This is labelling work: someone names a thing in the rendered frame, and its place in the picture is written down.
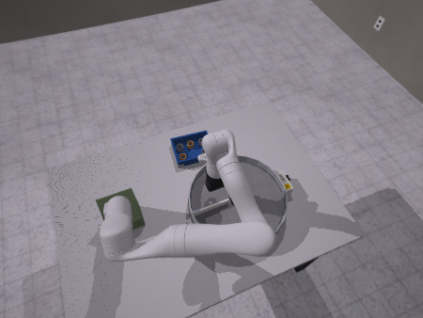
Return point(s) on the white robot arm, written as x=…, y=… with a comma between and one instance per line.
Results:
x=256, y=237

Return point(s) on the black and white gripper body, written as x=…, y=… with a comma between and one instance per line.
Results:
x=213, y=181

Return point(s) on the blue crate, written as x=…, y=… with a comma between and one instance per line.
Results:
x=191, y=154

